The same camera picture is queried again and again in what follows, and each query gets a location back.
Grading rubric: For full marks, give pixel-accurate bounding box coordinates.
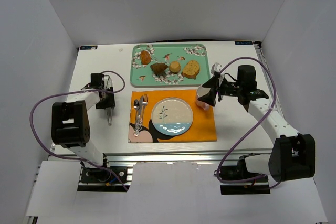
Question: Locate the round yellow bun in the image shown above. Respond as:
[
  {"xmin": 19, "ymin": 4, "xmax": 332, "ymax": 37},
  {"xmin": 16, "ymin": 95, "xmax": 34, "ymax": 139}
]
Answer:
[{"xmin": 169, "ymin": 61, "xmax": 181, "ymax": 73}]

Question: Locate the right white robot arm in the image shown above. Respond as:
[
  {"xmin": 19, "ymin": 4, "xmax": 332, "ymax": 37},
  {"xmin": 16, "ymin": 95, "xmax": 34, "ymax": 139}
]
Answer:
[{"xmin": 197, "ymin": 63, "xmax": 316, "ymax": 183}]

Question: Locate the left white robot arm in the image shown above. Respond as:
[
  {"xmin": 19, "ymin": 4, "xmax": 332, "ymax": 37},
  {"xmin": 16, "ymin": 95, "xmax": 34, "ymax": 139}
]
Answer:
[{"xmin": 51, "ymin": 73, "xmax": 116, "ymax": 167}]

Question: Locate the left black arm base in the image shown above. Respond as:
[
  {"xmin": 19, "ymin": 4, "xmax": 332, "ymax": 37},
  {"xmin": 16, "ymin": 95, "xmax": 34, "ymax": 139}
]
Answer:
[{"xmin": 77, "ymin": 162, "xmax": 132, "ymax": 193}]

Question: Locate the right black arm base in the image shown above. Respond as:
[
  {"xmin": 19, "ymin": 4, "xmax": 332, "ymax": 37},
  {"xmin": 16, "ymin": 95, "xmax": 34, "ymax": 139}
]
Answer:
[{"xmin": 219, "ymin": 156, "xmax": 270, "ymax": 195}]

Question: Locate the seeded bread slice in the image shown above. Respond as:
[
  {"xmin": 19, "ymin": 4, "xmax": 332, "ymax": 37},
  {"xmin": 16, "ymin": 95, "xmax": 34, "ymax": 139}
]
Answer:
[{"xmin": 181, "ymin": 60, "xmax": 200, "ymax": 79}]

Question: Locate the pink cup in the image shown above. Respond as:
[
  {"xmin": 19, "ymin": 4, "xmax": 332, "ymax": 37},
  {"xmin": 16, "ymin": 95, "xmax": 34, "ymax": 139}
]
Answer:
[{"xmin": 195, "ymin": 86, "xmax": 210, "ymax": 111}]

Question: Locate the orange cartoon placemat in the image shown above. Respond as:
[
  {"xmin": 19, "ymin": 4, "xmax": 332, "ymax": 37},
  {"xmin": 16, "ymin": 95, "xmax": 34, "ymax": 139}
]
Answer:
[{"xmin": 128, "ymin": 89, "xmax": 217, "ymax": 143}]

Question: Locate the silver fork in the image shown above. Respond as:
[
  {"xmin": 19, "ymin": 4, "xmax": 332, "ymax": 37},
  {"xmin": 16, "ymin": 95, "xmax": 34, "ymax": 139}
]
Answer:
[{"xmin": 138, "ymin": 93, "xmax": 149, "ymax": 133}]

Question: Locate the silver knife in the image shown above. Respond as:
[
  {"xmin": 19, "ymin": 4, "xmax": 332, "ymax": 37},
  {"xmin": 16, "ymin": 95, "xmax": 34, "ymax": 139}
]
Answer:
[{"xmin": 138, "ymin": 96, "xmax": 143, "ymax": 124}]

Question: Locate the round ceramic plate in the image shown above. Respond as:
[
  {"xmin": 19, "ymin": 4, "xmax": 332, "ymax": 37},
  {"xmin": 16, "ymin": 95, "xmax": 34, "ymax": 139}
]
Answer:
[{"xmin": 151, "ymin": 98, "xmax": 194, "ymax": 136}]

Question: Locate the silver spoon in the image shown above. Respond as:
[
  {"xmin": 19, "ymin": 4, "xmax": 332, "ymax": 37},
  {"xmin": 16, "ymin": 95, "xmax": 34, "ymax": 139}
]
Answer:
[{"xmin": 133, "ymin": 99, "xmax": 140, "ymax": 137}]

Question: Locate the right blue table label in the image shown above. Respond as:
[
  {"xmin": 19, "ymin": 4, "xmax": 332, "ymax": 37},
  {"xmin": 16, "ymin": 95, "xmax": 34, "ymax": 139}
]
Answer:
[{"xmin": 234, "ymin": 40, "xmax": 253, "ymax": 46}]

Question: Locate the dark brown croissant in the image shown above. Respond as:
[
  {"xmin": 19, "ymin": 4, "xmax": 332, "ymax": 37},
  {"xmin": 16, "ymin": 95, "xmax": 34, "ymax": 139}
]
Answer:
[{"xmin": 150, "ymin": 63, "xmax": 169, "ymax": 75}]

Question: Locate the orange-brown pastry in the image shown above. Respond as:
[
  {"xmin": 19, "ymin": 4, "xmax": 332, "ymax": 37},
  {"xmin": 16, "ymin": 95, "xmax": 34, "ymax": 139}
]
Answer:
[{"xmin": 140, "ymin": 50, "xmax": 152, "ymax": 65}]

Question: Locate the left black table label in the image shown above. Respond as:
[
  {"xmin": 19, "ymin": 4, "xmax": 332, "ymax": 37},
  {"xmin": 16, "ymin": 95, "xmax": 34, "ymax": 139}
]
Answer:
[{"xmin": 79, "ymin": 45, "xmax": 98, "ymax": 50}]

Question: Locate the green floral tray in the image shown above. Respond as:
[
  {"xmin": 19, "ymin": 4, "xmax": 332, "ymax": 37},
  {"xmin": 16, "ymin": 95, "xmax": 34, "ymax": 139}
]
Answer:
[{"xmin": 130, "ymin": 43, "xmax": 210, "ymax": 87}]

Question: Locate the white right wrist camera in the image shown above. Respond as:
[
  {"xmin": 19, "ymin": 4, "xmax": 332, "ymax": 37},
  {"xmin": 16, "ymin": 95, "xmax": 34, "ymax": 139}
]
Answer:
[{"xmin": 211, "ymin": 62, "xmax": 225, "ymax": 87}]

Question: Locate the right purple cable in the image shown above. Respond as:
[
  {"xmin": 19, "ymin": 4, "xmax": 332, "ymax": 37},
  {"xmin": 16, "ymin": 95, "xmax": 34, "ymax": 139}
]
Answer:
[{"xmin": 213, "ymin": 56, "xmax": 278, "ymax": 190}]

